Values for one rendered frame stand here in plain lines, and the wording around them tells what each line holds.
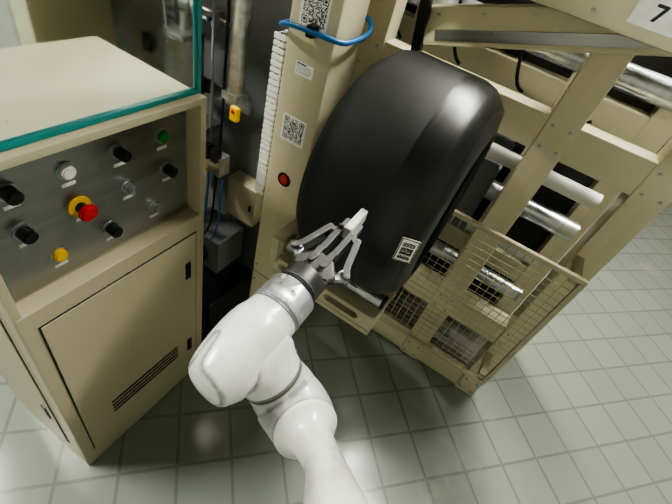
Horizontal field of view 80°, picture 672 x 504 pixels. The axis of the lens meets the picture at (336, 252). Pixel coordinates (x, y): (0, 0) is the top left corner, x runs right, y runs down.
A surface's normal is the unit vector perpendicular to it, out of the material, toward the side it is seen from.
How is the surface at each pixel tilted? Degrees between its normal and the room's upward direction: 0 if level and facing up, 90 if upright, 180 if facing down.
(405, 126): 40
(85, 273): 0
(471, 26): 90
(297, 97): 90
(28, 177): 90
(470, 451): 0
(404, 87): 26
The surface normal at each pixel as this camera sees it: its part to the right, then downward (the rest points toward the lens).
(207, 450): 0.24, -0.70
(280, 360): 0.79, 0.03
